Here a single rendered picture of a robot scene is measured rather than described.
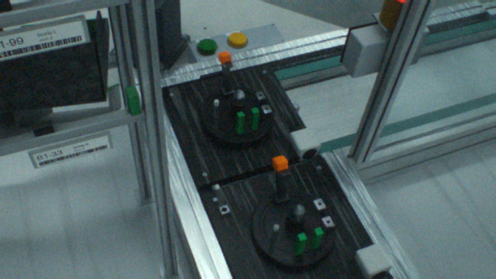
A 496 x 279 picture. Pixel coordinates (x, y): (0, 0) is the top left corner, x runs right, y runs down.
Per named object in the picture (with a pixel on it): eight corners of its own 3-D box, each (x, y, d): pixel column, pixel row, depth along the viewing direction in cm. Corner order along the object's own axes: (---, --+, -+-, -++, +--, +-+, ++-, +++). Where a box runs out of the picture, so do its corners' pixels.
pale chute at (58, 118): (50, 115, 98) (46, 91, 97) (122, 106, 100) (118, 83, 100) (15, 131, 71) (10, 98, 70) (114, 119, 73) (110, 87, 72)
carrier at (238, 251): (200, 199, 93) (200, 158, 83) (322, 163, 100) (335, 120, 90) (252, 328, 80) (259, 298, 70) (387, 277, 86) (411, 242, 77)
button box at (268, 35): (187, 60, 121) (187, 40, 116) (271, 42, 127) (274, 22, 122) (197, 82, 117) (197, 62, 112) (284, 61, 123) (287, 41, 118)
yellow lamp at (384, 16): (372, 12, 79) (380, -15, 75) (400, 7, 80) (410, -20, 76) (390, 34, 76) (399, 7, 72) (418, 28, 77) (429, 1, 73)
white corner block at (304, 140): (287, 145, 102) (289, 132, 99) (308, 139, 103) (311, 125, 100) (297, 163, 99) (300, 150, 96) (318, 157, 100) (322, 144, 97)
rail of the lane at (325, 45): (132, 110, 116) (127, 75, 108) (461, 29, 140) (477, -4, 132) (139, 129, 113) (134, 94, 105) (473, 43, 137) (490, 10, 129)
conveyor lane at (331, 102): (162, 125, 114) (159, 94, 106) (475, 45, 137) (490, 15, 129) (205, 238, 99) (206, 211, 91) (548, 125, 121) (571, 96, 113)
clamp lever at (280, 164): (273, 194, 89) (271, 157, 85) (284, 191, 90) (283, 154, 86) (283, 207, 86) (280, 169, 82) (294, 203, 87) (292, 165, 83)
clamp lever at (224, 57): (221, 88, 103) (217, 52, 99) (231, 86, 104) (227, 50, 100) (228, 96, 100) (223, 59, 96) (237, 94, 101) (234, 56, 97)
